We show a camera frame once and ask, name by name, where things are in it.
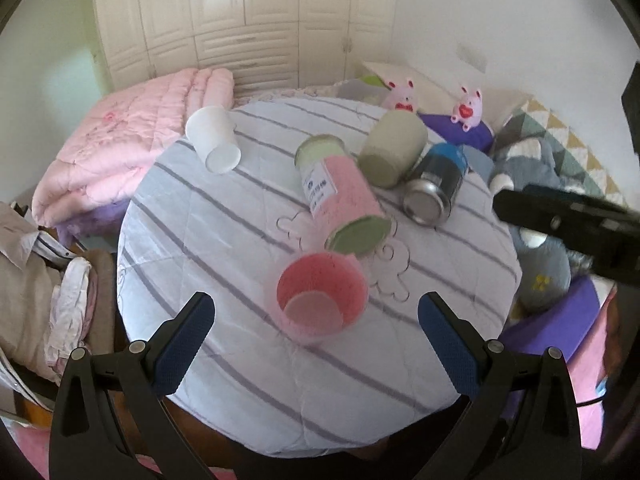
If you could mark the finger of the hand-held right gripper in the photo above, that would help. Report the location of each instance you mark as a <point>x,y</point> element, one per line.
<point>575,220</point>

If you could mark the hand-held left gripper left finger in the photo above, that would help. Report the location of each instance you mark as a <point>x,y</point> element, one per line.
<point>184,341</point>

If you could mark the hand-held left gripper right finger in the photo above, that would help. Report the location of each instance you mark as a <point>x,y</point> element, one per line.
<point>450,344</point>

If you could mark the pink plastic cup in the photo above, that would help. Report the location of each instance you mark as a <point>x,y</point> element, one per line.
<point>305,277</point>

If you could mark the beige cup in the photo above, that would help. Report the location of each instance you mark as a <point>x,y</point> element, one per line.
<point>395,142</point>

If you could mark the white plastic cup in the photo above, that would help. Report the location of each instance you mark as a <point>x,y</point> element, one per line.
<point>210,127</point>

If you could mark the grey plush toy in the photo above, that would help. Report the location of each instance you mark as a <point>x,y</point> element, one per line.
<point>542,265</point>

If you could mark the triangle-patterned blanket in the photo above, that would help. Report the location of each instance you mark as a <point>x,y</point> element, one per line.
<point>565,140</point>

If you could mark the purple cushion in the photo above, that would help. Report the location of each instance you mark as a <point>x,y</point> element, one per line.
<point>555,330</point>

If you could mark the white grey-striped cloth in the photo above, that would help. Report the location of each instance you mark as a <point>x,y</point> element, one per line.
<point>225,240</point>

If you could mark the blue metal can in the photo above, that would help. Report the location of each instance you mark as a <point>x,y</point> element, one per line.
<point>440,175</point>

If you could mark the purple pillow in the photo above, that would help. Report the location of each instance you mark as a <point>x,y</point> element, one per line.
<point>460,132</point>

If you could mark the pink plush bunny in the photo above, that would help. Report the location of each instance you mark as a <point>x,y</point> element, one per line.
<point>402,95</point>
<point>467,107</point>

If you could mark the pile of clothes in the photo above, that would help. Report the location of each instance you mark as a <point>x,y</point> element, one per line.
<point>35,290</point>

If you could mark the pink canister with green ends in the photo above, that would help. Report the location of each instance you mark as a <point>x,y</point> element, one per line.
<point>342,187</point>

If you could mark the pink folded quilt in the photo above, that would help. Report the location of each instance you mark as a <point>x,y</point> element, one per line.
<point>130,135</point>

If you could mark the cream wardrobe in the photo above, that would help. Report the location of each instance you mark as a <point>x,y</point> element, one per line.
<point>240,15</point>

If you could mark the white wall socket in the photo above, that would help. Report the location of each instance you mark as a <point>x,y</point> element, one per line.
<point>472,56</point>

